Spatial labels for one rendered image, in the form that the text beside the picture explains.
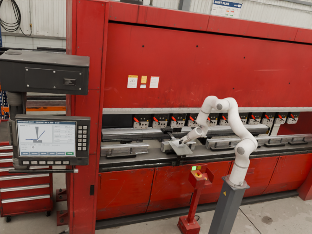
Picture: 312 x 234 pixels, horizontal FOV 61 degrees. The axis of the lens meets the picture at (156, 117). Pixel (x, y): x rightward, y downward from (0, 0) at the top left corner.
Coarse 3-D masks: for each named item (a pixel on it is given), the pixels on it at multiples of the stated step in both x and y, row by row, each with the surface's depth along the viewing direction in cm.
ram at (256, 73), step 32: (128, 32) 219; (160, 32) 228; (192, 32) 238; (128, 64) 231; (160, 64) 241; (192, 64) 252; (224, 64) 264; (256, 64) 277; (288, 64) 292; (128, 96) 244; (160, 96) 255; (192, 96) 267; (224, 96) 281; (256, 96) 296; (288, 96) 313
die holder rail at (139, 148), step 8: (112, 144) 268; (120, 144) 270; (128, 144) 273; (136, 144) 276; (144, 144) 277; (104, 152) 263; (112, 152) 266; (120, 152) 269; (136, 152) 276; (144, 152) 279
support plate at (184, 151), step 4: (172, 144) 279; (184, 144) 283; (172, 148) 274; (176, 148) 274; (180, 148) 275; (184, 148) 276; (188, 148) 277; (176, 152) 266; (180, 152) 267; (184, 152) 268; (188, 152) 269; (192, 152) 270
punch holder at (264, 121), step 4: (264, 112) 314; (268, 112) 313; (272, 112) 315; (264, 116) 314; (268, 116) 316; (272, 116) 318; (260, 120) 321; (264, 120) 316; (268, 120) 319; (272, 120) 321; (264, 124) 319
